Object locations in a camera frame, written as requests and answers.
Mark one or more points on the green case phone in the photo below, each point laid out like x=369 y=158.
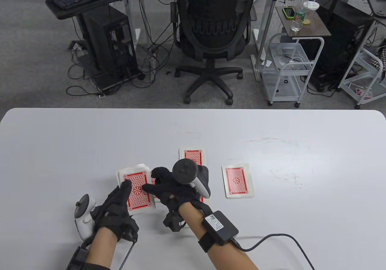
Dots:
x=289 y=13

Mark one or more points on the person's right forearm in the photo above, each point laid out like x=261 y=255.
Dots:
x=229 y=258

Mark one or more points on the grey floor power socket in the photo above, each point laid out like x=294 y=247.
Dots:
x=77 y=45

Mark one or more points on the deck of red playing cards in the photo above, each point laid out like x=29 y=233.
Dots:
x=138 y=191

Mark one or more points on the black white checkered cloth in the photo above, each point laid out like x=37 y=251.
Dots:
x=380 y=60

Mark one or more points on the person's left forearm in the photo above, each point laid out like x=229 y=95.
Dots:
x=101 y=249

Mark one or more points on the person's right hand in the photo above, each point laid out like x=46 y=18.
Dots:
x=181 y=194

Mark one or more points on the clear plastic cup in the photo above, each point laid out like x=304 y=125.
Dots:
x=312 y=5

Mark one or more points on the black mesh office chair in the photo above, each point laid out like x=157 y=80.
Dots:
x=211 y=45

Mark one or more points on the white desk leg frame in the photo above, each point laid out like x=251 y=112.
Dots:
x=128 y=14

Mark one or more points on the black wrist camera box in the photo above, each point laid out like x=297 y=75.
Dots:
x=220 y=227
x=77 y=258

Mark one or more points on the aluminium frame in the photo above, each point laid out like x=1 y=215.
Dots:
x=256 y=68

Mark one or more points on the white paper slip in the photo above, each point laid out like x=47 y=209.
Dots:
x=267 y=62

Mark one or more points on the white red-print packet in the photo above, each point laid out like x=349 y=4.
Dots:
x=360 y=92

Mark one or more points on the person's left hand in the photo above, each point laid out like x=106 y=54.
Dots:
x=113 y=214

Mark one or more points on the black computer tower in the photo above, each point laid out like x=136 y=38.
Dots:
x=105 y=41

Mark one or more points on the white VR controller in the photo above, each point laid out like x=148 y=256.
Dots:
x=83 y=224
x=185 y=170

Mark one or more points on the brown top side table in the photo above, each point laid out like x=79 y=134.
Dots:
x=316 y=26

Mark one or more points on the clear bottle green label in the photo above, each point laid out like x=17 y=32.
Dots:
x=298 y=17

